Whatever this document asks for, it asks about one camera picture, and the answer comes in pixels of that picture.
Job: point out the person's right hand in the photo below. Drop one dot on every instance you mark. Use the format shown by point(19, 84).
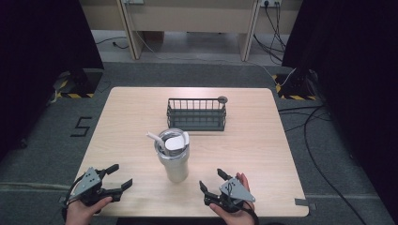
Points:
point(235, 212)

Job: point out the beige desk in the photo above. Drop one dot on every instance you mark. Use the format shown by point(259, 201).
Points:
point(191, 18)

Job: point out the person's left hand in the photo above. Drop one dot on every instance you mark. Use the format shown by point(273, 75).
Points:
point(82, 212)

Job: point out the black stand base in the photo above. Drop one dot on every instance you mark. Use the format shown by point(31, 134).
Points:
point(81, 83)
point(296, 85)

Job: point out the black curtain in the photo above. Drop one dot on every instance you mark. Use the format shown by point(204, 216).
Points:
point(37, 62)
point(353, 78)

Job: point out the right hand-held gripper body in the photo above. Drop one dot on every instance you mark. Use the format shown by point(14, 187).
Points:
point(231, 196)

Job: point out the wall power socket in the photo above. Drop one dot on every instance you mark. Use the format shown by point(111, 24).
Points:
point(270, 3)

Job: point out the white tumbler cup with lid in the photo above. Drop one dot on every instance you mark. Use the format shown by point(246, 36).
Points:
point(174, 156)

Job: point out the white straw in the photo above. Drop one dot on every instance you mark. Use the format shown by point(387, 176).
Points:
point(154, 137)

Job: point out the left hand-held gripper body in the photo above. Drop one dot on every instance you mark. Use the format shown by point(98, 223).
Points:
point(88, 184)

